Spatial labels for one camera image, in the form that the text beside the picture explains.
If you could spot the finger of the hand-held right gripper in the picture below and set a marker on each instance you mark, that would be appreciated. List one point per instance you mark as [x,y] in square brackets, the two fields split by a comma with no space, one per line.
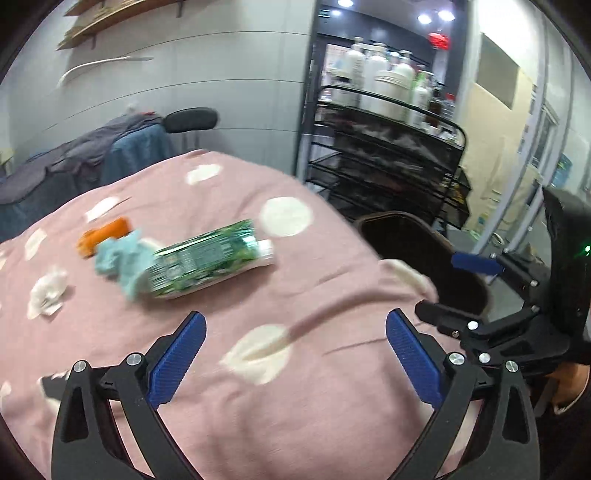
[475,263]
[443,316]

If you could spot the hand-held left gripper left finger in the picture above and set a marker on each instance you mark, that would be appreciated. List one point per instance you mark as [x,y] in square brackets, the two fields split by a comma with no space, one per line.
[178,360]

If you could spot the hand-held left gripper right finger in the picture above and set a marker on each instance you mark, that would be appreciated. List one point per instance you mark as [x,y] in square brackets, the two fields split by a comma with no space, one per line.
[413,360]

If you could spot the green label plastic bottle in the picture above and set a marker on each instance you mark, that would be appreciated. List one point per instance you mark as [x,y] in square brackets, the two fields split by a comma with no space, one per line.
[203,258]

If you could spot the person's right hand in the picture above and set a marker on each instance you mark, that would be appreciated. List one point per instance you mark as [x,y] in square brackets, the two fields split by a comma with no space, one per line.
[572,387]

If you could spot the pink dotted blanket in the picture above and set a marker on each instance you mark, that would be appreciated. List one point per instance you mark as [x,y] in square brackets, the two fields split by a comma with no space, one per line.
[277,392]

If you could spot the crumpled light blue tissue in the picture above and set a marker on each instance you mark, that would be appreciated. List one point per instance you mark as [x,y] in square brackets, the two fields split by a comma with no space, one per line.
[120,263]

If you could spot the glass door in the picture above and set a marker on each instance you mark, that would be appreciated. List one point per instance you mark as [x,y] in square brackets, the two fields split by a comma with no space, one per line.
[503,138]

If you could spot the orange plastic toy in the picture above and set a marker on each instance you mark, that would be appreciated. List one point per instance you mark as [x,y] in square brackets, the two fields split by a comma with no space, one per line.
[99,237]

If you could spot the crumpled white tissue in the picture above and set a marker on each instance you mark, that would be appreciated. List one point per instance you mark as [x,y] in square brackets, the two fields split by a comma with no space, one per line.
[46,293]

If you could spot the brown glass bottle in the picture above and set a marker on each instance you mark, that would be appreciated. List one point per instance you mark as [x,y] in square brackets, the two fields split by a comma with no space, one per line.
[434,108]

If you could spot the group of white toiletry bottles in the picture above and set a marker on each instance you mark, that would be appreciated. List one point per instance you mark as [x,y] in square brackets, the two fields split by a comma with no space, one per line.
[392,87]

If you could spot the blue blanket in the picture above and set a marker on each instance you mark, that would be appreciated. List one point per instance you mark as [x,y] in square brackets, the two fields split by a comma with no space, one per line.
[134,152]

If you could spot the red hanging ornament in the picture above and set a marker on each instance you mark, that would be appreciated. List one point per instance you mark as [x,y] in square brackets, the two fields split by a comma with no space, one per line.
[438,40]

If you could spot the grey blanket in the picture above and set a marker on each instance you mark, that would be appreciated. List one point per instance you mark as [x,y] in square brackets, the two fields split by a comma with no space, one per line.
[78,152]

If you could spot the white curved wall rail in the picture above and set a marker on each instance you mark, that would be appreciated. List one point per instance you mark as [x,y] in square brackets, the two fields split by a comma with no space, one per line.
[101,63]

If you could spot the long wooden wall shelf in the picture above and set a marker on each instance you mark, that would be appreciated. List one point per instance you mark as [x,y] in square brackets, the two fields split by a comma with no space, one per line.
[120,21]

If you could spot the short wooden wall shelf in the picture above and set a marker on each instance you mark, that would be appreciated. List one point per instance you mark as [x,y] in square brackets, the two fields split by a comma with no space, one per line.
[85,5]

